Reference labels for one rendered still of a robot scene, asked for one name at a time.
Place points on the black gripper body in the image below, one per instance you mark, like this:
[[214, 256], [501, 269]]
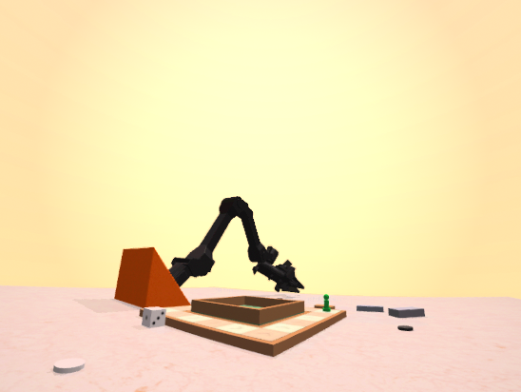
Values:
[[280, 277]]

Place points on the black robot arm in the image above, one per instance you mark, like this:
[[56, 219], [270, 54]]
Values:
[[200, 260]]

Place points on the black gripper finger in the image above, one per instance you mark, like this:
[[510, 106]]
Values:
[[294, 282], [290, 289]]

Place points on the green game pawn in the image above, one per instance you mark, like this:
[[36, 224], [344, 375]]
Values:
[[326, 303]]

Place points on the white flat round disc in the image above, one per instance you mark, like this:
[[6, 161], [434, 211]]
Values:
[[69, 365]]

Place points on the white die with black pips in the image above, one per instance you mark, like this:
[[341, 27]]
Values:
[[154, 316]]

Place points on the grey flat bar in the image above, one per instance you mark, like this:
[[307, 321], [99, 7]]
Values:
[[370, 308]]

